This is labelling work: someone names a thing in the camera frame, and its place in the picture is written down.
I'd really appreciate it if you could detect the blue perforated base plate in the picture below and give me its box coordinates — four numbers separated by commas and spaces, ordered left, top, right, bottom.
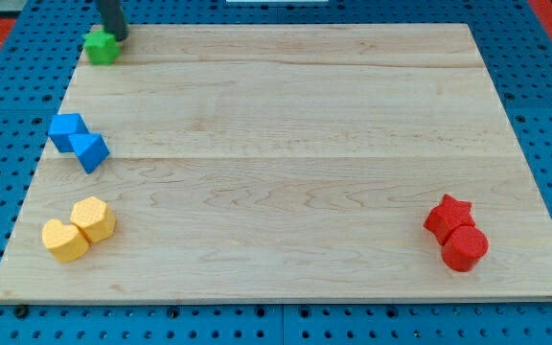
0, 0, 552, 344

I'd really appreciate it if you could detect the red star block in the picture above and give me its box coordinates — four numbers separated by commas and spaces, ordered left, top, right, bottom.
423, 194, 475, 245

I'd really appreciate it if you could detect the red cylinder block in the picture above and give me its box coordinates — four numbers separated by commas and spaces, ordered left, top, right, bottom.
441, 226, 489, 272

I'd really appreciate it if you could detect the blue cube block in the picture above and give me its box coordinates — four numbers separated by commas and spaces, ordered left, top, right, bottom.
48, 113, 89, 153

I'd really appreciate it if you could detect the wooden board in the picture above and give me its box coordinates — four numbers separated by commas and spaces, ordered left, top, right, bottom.
0, 24, 552, 305

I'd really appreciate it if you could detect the yellow heart block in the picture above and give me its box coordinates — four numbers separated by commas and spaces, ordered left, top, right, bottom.
41, 218, 90, 263

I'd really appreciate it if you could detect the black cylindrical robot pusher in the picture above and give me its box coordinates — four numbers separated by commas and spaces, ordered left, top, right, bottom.
95, 0, 128, 42

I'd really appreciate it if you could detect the yellow hexagon block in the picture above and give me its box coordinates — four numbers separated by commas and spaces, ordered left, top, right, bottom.
70, 196, 116, 243

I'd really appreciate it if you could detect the blue triangle block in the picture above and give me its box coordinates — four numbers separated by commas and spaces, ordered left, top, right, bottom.
69, 133, 109, 174

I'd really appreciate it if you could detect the green star block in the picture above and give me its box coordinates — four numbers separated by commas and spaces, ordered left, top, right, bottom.
82, 29, 121, 65

